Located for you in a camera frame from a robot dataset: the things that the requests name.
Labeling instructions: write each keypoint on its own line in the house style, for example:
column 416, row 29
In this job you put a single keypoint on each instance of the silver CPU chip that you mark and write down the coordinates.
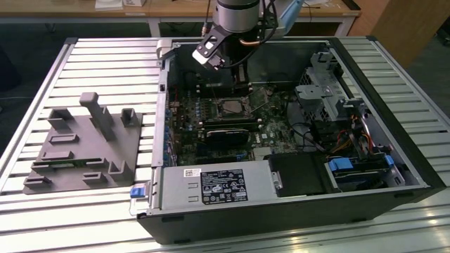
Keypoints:
column 231, row 106

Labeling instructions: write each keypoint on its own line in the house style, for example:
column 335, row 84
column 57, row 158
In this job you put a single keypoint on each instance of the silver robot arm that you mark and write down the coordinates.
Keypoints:
column 239, row 15

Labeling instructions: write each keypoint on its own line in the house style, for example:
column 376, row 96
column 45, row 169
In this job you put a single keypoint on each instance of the CPU socket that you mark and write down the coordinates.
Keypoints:
column 216, row 114

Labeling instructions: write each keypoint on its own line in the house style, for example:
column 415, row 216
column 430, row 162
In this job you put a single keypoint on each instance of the RAM slot black latches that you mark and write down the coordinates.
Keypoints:
column 231, row 118
column 231, row 124

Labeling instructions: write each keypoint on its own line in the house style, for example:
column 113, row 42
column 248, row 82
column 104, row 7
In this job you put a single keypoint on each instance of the RAM slot white latches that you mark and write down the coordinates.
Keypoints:
column 231, row 121
column 231, row 127

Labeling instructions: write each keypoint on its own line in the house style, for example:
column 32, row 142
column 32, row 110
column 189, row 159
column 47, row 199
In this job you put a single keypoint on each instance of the grey case hinge block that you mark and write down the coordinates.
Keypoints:
column 164, row 50

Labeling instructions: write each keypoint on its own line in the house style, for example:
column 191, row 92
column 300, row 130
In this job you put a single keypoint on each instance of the silver drive cage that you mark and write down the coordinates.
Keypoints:
column 316, row 92

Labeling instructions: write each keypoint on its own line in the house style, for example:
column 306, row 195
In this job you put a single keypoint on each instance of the green motherboard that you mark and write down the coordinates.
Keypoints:
column 274, row 131

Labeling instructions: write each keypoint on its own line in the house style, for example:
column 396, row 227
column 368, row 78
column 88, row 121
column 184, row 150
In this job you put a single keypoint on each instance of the graphics card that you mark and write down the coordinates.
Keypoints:
column 225, row 137

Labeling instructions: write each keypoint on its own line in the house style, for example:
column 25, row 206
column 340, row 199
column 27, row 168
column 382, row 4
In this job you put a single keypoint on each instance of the white box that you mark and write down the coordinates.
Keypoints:
column 133, row 2
column 108, row 4

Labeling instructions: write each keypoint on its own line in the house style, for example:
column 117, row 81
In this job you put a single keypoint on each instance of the silver chipset heatsink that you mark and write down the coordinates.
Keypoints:
column 263, row 153

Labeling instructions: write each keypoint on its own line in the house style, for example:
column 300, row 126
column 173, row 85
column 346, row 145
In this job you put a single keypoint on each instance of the wooden cabinet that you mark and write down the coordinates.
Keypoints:
column 403, row 26

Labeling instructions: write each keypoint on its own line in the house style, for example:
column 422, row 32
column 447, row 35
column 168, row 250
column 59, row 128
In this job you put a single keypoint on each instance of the black disk bay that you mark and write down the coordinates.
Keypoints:
column 298, row 176

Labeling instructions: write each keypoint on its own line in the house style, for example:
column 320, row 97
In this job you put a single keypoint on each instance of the wooden desk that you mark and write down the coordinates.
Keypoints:
column 69, row 13

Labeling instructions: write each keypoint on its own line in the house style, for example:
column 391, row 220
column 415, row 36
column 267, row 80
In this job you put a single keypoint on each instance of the silver power supply unit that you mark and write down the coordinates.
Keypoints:
column 175, row 189

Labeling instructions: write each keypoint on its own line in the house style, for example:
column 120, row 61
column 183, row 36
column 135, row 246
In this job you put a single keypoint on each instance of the grey parts rack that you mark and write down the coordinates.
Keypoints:
column 87, row 147

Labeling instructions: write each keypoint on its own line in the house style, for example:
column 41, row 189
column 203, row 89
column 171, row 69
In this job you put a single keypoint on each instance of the hard disk in blue carrier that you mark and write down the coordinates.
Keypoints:
column 362, row 174

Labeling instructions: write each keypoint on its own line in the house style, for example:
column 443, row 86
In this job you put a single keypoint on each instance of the blue release latch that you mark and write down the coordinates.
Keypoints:
column 137, row 192

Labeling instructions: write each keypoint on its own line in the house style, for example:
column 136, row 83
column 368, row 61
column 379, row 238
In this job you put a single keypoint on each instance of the green RAM stick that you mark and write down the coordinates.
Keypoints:
column 67, row 164

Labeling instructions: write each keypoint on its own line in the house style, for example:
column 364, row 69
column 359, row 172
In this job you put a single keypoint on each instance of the black PC case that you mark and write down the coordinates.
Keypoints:
column 316, row 224

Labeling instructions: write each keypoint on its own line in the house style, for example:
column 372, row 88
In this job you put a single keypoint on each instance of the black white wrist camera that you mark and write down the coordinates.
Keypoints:
column 207, row 50

